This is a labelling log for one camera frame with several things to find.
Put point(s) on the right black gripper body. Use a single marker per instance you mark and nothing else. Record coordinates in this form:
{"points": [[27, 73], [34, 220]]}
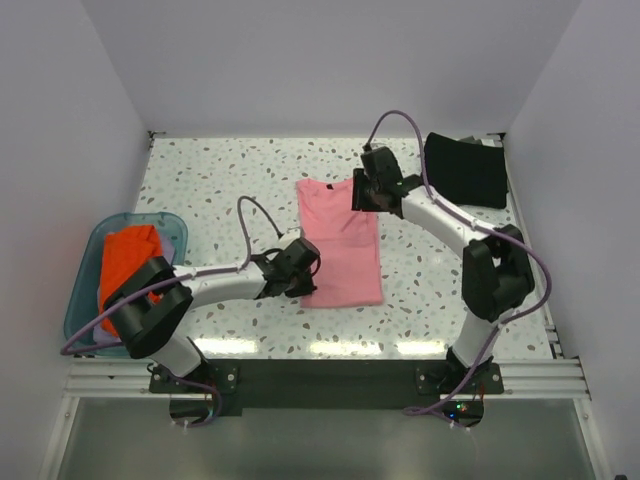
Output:
{"points": [[373, 189]]}

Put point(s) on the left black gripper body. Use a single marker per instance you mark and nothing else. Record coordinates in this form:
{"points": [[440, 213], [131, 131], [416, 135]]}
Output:
{"points": [[300, 284]]}

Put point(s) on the pink t-shirt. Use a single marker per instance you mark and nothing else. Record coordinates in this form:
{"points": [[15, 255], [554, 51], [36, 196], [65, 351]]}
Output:
{"points": [[348, 243]]}

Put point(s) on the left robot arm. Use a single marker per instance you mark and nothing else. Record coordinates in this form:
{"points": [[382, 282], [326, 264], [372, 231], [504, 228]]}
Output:
{"points": [[147, 309]]}

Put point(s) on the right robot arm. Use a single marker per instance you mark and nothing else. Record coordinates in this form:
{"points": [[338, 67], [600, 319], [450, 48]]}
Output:
{"points": [[496, 273]]}

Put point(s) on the folded black t-shirt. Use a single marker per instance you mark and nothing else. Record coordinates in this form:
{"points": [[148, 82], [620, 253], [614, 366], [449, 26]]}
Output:
{"points": [[434, 151]]}

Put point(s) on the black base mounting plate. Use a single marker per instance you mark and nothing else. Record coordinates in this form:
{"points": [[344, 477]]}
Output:
{"points": [[228, 387]]}

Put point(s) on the orange t-shirt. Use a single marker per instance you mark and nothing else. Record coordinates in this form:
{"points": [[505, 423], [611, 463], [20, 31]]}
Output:
{"points": [[126, 251]]}

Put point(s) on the teal plastic basket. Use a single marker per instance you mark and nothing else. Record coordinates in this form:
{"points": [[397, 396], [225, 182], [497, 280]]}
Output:
{"points": [[83, 303]]}

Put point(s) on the aluminium frame rail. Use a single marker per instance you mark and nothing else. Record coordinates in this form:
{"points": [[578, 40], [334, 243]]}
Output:
{"points": [[529, 359]]}

